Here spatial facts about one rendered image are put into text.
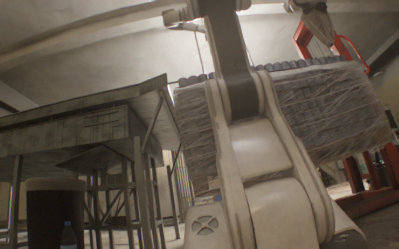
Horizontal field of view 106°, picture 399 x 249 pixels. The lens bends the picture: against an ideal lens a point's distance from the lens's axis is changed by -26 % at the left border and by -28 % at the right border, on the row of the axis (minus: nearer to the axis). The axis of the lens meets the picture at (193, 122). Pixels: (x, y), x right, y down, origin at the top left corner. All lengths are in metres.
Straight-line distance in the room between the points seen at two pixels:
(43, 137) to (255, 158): 1.44
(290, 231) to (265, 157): 0.20
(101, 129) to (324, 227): 1.25
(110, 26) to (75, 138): 4.10
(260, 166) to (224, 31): 0.46
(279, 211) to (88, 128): 1.23
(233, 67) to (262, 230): 0.50
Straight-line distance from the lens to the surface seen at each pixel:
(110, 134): 1.31
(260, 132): 0.60
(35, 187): 1.38
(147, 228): 1.18
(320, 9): 0.65
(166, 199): 3.86
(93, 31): 5.43
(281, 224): 0.46
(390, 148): 1.98
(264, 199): 0.47
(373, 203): 1.76
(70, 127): 1.50
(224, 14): 0.75
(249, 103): 0.64
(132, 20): 5.14
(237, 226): 0.45
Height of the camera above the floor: 0.39
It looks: 22 degrees up
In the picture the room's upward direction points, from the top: 9 degrees counter-clockwise
